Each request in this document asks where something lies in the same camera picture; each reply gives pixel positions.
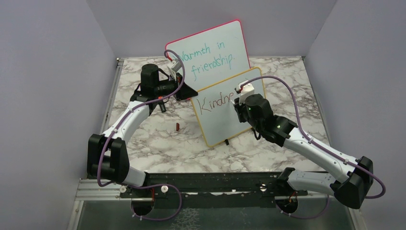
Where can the pink framed whiteboard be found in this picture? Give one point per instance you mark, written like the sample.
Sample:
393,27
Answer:
212,55

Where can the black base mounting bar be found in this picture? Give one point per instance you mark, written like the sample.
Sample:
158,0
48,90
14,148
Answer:
199,190

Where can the yellow framed whiteboard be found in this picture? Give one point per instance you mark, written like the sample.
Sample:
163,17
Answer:
215,111

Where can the aluminium table edge rail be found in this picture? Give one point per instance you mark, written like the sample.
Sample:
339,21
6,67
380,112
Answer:
107,112

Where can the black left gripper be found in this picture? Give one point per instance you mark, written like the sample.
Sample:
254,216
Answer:
186,92

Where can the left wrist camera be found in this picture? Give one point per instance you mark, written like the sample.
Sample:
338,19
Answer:
173,67

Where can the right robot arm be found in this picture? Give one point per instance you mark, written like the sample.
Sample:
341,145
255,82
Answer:
346,178

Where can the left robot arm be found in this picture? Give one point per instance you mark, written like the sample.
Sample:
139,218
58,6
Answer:
107,152

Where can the black orange highlighter marker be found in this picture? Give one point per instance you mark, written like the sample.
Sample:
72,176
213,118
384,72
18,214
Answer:
163,107

